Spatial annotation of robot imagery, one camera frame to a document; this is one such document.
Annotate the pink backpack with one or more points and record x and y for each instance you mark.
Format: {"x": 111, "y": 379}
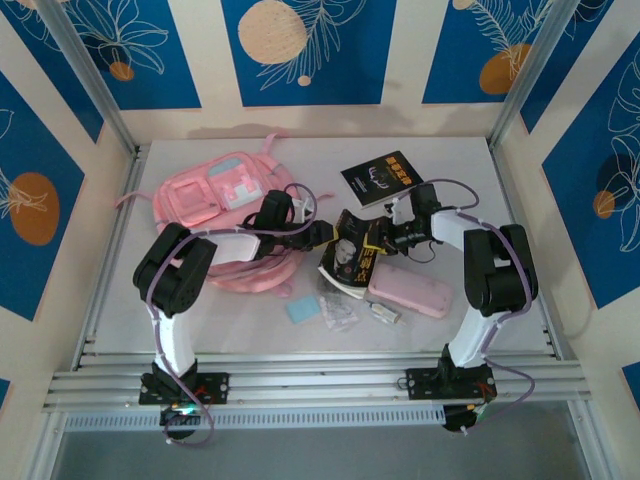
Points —
{"x": 200, "y": 195}

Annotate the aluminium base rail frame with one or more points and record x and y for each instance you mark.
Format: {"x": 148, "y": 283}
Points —
{"x": 320, "y": 380}

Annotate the clear plastic supplies bag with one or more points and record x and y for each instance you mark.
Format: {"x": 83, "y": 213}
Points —
{"x": 340, "y": 312}

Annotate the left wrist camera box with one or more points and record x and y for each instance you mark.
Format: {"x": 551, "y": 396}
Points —
{"x": 302, "y": 207}

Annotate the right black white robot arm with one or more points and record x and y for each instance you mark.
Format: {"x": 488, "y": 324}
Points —
{"x": 495, "y": 270}

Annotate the aluminium table side rail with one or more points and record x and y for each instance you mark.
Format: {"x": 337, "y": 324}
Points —
{"x": 135, "y": 165}
{"x": 500, "y": 170}

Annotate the black book portrait cover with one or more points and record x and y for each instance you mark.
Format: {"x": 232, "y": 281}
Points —
{"x": 345, "y": 255}

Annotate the pink pencil case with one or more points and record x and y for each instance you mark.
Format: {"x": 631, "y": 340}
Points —
{"x": 410, "y": 290}

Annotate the aluminium corner post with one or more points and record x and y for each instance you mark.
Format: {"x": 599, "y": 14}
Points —
{"x": 530, "y": 70}
{"x": 85, "y": 70}

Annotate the light blue eraser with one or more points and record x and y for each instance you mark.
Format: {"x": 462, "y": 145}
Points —
{"x": 302, "y": 310}

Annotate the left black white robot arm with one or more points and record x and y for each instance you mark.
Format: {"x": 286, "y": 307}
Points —
{"x": 170, "y": 280}

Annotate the black book antler cover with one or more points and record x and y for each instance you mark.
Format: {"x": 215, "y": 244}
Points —
{"x": 375, "y": 175}

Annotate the clear glue tube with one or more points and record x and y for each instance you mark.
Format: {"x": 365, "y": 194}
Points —
{"x": 385, "y": 313}

